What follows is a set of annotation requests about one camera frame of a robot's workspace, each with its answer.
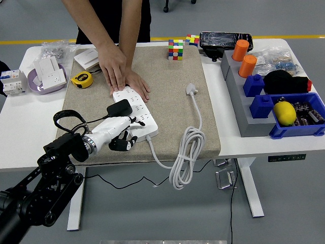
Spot black cloth with red end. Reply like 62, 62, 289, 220
263, 70, 312, 95

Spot black table control panel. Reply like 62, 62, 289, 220
268, 154, 307, 163

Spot small multicolour puzzle cube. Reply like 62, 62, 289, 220
184, 34, 201, 48

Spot large multicolour puzzle cube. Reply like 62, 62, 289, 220
167, 39, 184, 61

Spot white wall socket panel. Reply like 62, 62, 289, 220
40, 71, 67, 89

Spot person's left hand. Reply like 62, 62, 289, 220
124, 68, 151, 102

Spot black chair base casters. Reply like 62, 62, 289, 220
163, 0, 198, 13

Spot grey stepped block holder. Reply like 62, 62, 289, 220
220, 49, 277, 138

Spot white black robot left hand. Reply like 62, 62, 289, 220
85, 115, 147, 153

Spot grey-brown fabric mat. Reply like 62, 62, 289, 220
55, 45, 221, 166

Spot orange cylinder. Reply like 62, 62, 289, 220
238, 55, 257, 79
232, 39, 250, 62

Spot white table leg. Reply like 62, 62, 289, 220
66, 166, 87, 232
237, 157, 265, 219

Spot dark capacitors pile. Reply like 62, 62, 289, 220
291, 101, 318, 127

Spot yellow lemon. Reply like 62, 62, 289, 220
273, 101, 297, 126

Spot white power cord with plug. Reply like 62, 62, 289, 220
145, 82, 206, 190

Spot black power adapter plug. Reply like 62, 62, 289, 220
106, 99, 133, 118

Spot large silver metal bracket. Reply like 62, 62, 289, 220
215, 168, 238, 190

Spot white power strip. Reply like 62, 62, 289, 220
112, 86, 159, 142

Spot black box in plastic wrap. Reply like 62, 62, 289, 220
199, 31, 254, 62

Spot white wall switch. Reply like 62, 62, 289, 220
74, 48, 99, 71

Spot blue plastic bin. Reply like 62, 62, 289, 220
269, 92, 325, 140

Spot purple bowl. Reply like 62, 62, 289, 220
27, 63, 68, 96

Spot person's right hand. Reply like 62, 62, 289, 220
97, 43, 127, 93

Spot person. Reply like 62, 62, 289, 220
75, 0, 152, 45

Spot thin black adapter cord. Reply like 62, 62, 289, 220
83, 114, 160, 190

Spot small silver metal bracket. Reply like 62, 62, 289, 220
213, 159, 233, 167

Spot white switch panel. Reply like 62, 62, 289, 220
33, 56, 61, 77

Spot black floor cable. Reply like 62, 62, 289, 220
230, 159, 239, 244

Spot clear bag of screws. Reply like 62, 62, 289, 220
40, 42, 79, 64

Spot white circuit breaker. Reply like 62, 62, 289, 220
0, 69, 28, 97

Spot yellow tape measure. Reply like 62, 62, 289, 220
70, 71, 94, 89

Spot blue block with knob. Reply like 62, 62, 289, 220
243, 74, 266, 98
249, 94, 275, 119

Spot clear bag of components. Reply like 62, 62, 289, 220
250, 47, 302, 77

